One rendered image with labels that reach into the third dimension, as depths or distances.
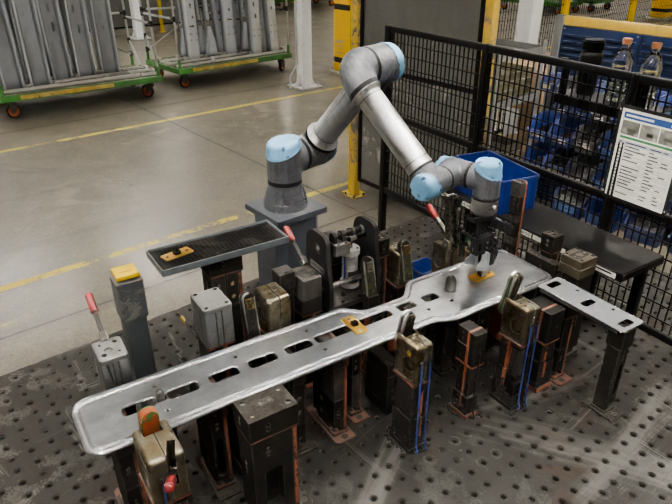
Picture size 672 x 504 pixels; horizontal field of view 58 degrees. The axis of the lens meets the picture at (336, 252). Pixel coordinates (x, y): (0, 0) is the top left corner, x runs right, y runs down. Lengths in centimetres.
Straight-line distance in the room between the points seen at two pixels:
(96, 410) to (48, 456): 41
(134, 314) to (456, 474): 93
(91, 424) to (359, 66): 111
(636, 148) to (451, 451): 110
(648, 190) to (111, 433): 168
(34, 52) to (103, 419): 700
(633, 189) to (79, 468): 182
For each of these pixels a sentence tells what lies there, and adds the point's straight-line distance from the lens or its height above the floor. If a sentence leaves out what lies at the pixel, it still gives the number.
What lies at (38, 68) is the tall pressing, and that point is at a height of 49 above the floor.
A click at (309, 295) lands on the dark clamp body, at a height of 103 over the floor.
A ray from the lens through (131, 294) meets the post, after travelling 166.
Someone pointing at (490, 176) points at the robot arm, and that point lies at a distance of 171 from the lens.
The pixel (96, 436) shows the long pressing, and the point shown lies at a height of 100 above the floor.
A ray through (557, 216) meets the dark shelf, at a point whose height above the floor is 103.
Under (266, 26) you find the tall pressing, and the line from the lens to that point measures 973.
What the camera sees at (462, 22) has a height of 144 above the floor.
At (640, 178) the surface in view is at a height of 124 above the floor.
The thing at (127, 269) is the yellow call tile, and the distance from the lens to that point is 166.
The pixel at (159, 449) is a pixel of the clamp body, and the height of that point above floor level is 106.
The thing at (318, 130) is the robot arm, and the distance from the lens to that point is 204.
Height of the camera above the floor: 194
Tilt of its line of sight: 28 degrees down
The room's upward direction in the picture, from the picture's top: straight up
